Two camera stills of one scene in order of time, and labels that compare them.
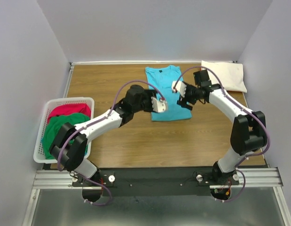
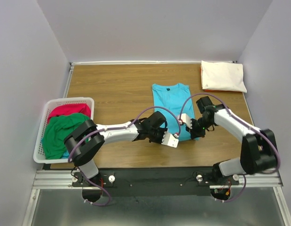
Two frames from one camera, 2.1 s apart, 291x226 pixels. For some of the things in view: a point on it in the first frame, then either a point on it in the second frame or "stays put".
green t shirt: x=53 y=125 stays put
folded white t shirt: x=231 y=74 stays put
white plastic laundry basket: x=39 y=154 stays put
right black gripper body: x=192 y=92 → x=198 y=127
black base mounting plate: x=137 y=182 stays put
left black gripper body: x=147 y=104 → x=156 y=135
